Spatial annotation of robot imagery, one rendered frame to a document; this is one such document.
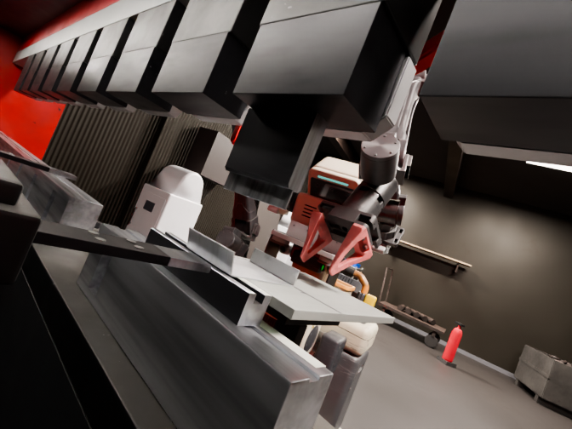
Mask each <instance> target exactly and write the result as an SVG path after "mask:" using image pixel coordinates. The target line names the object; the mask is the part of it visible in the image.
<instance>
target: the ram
mask: <svg viewBox="0 0 572 429"><path fill-rule="evenodd" d="M171 1H173V0H82V1H81V2H80V3H78V4H76V5H75V6H73V7H72V8H70V9H68V10H67V11H66V12H64V13H63V14H60V15H59V16H57V17H56V18H54V19H53V20H51V21H50V22H48V23H47V24H45V25H44V26H42V27H40V28H38V29H37V30H35V31H34V32H33V33H31V34H29V35H28V36H26V37H24V38H23V40H22V42H21V44H20V47H19V49H18V51H17V53H16V56H15V57H14V60H13V63H15V64H16V65H18V66H21V67H23V68H24V65H25V63H26V61H27V58H28V56H30V55H33V54H37V53H39V52H41V51H44V50H47V51H48V49H50V48H52V47H54V46H56V45H60V46H61V44H62V43H65V42H67V41H70V40H72V39H74V38H76V39H77V40H78V39H79V38H80V37H81V36H82V35H85V34H87V33H90V32H92V31H96V30H99V31H100V32H102V31H103V29H104V27H105V26H109V25H111V24H113V23H116V22H119V21H120V20H124V19H127V18H130V19H131V20H133V21H134V22H136V19H137V17H138V15H139V13H142V12H145V11H147V10H149V9H153V8H155V7H157V6H160V5H162V4H165V3H168V2H171ZM179 1H180V2H181V3H182V4H183V5H184V6H185V7H186V8H187V5H188V3H189V2H190V0H179Z"/></svg>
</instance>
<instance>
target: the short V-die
mask: <svg viewBox="0 0 572 429"><path fill-rule="evenodd" d="M145 243H150V244H153V245H154V244H155V245H158V246H163V247H166V248H171V249H178V250H181V251H186V252H189V253H193V254H195V255H196V256H198V257H200V258H201V259H203V260H205V259H204V258H202V257H201V256H199V255H197V254H196V253H194V252H193V251H191V250H190V249H188V248H187V242H185V241H183V240H182V239H180V238H179V237H176V236H175V235H174V234H173V233H171V232H165V234H164V233H162V232H160V231H159V230H158V229H155V228H151V230H150V232H149V234H148V236H147V239H146V241H145ZM205 261H206V262H208V261H207V260H205ZM208 263H209V264H210V265H211V266H212V267H211V269H210V272H209V273H207V272H197V271H192V270H187V269H182V268H177V267H172V266H164V267H165V268H166V269H167V270H169V271H170V272H171V273H173V274H174V275H175V276H176V277H177V278H178V279H179V280H180V281H182V282H183V283H184V284H186V285H187V286H188V287H189V288H191V289H192V290H193V291H195V292H196V293H197V294H198V295H200V296H201V297H202V298H203V299H205V300H206V301H207V302H208V303H209V304H210V305H211V306H213V307H214V308H215V309H217V310H218V311H219V312H221V313H222V314H223V315H224V316H226V317H227V318H228V319H229V320H231V321H232V322H233V323H235V324H236V325H237V326H260V323H261V321H262V319H263V317H264V315H265V312H266V308H267V307H268V304H269V302H270V299H271V296H270V295H265V294H263V293H261V292H260V291H259V290H258V289H256V288H254V287H252V286H251V285H249V284H248V283H246V282H244V281H243V280H242V279H240V278H239V277H231V276H230V275H228V274H227V273H225V272H223V271H222V270H221V269H219V268H218V267H216V266H214V265H213V264H211V263H210V262H208Z"/></svg>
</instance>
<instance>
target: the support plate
mask: <svg viewBox="0 0 572 429"><path fill-rule="evenodd" d="M246 280H248V281H249V282H251V283H252V284H254V285H255V286H257V287H258V288H260V289H262V290H264V291H265V292H267V293H268V294H269V295H271V296H272V297H271V299H270V302H269V304H268V305H269V306H271V307H272V308H274V309H275V310H277V311H278V312H280V313H282V314H283V315H284V316H285V317H287V318H289V319H290V320H308V321H330V322H350V323H393V321H394V319H395V318H394V317H392V316H390V315H388V314H386V313H384V312H382V311H380V310H378V309H376V308H374V307H372V306H370V305H368V304H366V303H364V302H362V301H360V300H358V299H356V298H354V297H352V296H351V295H349V294H347V293H345V292H343V291H341V290H339V289H337V288H335V287H333V286H331V285H329V284H327V283H325V282H323V281H321V280H319V279H317V278H315V277H313V276H311V275H309V274H307V273H305V272H300V273H299V275H298V277H297V279H296V282H295V287H289V286H283V285H278V284H274V283H264V282H260V281H255V280H249V279H246ZM299 289H300V290H302V291H303V292H305V293H306V294H302V293H301V292H302V291H300V290H299ZM307 294H308V295H307ZM309 295H310V296H309ZM311 296H312V297H314V298H316V299H317V300H316V299H314V298H312V297H311ZM318 300H320V301H322V302H320V301H318ZM323 303H324V304H326V305H328V306H326V305H324V304H323ZM329 306H330V307H332V308H334V309H335V310H334V309H332V308H330V307H329ZM336 310H337V311H338V312H337V311H336ZM340 312H341V313H340Z"/></svg>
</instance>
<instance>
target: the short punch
mask: <svg viewBox="0 0 572 429"><path fill-rule="evenodd" d="M327 125H328V123H327V122H326V121H325V120H324V119H323V118H322V117H321V116H320V115H319V114H318V113H317V112H298V111H284V110H270V109H255V108H249V110H248V112H247V115H246V117H245V119H244V121H243V125H242V127H241V129H240V131H239V133H238V136H237V139H236V141H235V143H234V146H233V148H232V151H231V153H230V156H229V158H228V160H227V162H226V166H225V168H226V170H227V171H229V172H230V173H229V175H228V177H227V179H226V183H225V185H224V187H223V188H224V189H227V190H229V191H232V192H236V193H238V194H241V195H244V196H246V197H250V198H253V199H255V200H258V201H261V202H263V203H267V204H270V205H272V206H275V207H278V208H280V209H284V210H286V209H287V207H288V205H289V201H290V199H291V197H292V195H293V192H297V193H298V192H300V190H301V188H302V186H303V184H304V181H305V179H306V176H307V173H308V171H309V169H310V167H311V165H312V161H313V158H314V157H315V154H316V152H317V149H318V146H319V144H320V141H321V139H322V137H323V134H324V131H325V129H326V127H327Z"/></svg>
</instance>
